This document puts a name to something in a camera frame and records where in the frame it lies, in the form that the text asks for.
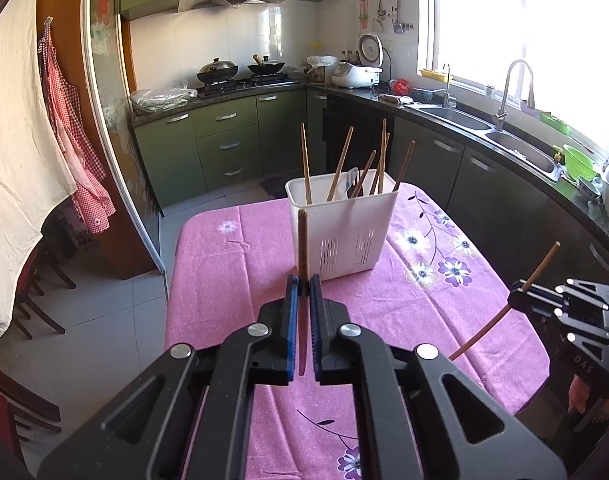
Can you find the small steel faucet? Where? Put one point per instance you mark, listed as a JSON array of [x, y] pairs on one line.
[[448, 91]]

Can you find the bundle of wooden chopsticks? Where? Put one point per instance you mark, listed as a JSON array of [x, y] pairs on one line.
[[342, 160]]

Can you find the white plastic utensil holder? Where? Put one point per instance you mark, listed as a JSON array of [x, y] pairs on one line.
[[344, 225]]

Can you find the steel double sink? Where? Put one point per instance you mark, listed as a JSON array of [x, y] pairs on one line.
[[459, 118]]

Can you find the wooden chopstick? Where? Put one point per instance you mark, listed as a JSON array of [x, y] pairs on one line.
[[544, 264], [303, 245]]

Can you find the green tray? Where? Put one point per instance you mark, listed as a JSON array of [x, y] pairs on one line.
[[555, 122]]

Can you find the white hanging cloth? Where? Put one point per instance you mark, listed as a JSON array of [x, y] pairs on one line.
[[14, 160]]

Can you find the yellow tray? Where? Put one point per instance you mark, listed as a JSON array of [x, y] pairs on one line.
[[433, 73]]

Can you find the clear plastic bag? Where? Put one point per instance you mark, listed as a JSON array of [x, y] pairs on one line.
[[159, 100]]

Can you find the tall steel faucet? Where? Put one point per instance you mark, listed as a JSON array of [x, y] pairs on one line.
[[500, 110]]

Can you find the gas stove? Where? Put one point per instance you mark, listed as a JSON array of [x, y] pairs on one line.
[[234, 86]]

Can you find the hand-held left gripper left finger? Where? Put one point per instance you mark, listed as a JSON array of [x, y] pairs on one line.
[[292, 330]]

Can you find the green base cabinet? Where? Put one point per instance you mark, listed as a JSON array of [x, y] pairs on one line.
[[169, 160]]

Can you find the red gingham apron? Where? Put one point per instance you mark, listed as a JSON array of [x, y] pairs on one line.
[[89, 195]]

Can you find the black wok with lid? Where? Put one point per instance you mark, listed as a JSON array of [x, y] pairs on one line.
[[217, 72]]

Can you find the dark base cabinet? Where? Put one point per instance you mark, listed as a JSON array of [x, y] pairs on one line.
[[484, 195]]

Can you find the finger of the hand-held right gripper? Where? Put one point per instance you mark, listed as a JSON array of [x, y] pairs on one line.
[[534, 302], [591, 295]]

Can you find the red wall ornament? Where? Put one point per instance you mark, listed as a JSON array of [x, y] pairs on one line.
[[363, 14]]

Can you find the person's right hand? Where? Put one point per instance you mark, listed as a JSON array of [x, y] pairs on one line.
[[579, 397]]

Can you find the pink floral tablecloth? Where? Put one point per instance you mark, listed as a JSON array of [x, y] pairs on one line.
[[224, 285]]

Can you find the green colander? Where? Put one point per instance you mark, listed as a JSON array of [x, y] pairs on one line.
[[579, 162]]

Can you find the red plastic bag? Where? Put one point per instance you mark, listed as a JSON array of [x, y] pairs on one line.
[[400, 86]]

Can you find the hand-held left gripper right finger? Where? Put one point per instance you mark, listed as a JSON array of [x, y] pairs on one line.
[[318, 330]]

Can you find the wall utensil rack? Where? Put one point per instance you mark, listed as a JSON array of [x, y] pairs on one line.
[[398, 22]]

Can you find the dark wooden chair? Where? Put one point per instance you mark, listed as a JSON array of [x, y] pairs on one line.
[[44, 280], [14, 400]]

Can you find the white rice cooker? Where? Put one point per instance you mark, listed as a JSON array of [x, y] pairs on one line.
[[352, 76]]

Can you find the dark floor mat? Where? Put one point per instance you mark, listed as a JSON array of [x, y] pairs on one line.
[[277, 186]]

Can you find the glass sliding door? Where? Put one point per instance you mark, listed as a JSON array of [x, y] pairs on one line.
[[117, 110]]

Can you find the blue basket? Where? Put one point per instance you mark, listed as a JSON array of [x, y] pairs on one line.
[[423, 95]]

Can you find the kitchen window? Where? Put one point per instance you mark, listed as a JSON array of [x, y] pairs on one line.
[[484, 10]]

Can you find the bin with white bag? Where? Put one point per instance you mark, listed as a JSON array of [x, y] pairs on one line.
[[322, 62]]

